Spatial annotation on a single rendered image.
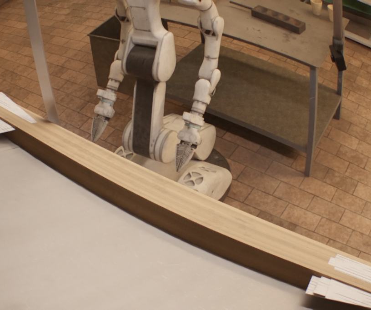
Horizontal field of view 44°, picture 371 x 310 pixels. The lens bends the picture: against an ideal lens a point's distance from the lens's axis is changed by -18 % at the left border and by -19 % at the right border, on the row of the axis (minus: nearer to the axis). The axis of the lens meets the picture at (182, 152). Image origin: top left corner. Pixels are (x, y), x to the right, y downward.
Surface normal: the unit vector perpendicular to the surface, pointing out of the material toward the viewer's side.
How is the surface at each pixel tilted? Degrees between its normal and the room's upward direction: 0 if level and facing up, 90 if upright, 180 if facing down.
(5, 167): 33
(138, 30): 96
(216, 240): 57
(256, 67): 0
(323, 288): 27
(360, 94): 0
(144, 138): 70
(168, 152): 90
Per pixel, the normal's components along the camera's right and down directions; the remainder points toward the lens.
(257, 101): -0.09, -0.70
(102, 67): -0.54, 0.63
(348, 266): 0.18, -0.91
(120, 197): -0.52, 0.13
